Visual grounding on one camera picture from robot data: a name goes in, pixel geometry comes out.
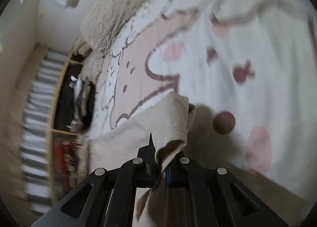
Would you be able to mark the large quilted beige pillow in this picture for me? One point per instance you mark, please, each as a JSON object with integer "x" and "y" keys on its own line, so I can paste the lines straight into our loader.
{"x": 104, "y": 22}

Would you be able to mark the bear print bed sheet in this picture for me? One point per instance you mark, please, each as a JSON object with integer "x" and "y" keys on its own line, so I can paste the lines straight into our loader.
{"x": 248, "y": 66}

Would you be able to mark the wooden side shelf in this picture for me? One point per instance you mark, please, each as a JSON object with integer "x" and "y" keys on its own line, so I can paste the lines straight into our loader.
{"x": 53, "y": 126}

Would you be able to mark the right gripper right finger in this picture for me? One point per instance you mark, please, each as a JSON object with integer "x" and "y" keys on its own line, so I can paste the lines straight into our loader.
{"x": 174, "y": 173}

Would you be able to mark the grey window curtain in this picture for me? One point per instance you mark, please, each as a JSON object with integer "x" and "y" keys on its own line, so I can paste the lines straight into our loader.
{"x": 33, "y": 149}

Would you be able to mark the red tasselled cloth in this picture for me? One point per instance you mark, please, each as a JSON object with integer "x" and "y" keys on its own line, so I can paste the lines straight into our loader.
{"x": 65, "y": 161}

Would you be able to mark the crumpled beige pillows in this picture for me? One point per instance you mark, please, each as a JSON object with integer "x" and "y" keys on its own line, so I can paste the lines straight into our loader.
{"x": 81, "y": 47}

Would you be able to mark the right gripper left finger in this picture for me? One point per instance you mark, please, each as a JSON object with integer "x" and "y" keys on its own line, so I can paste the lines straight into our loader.
{"x": 152, "y": 168}

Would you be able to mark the beige garment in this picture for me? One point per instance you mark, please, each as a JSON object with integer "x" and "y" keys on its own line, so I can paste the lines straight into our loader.
{"x": 167, "y": 124}

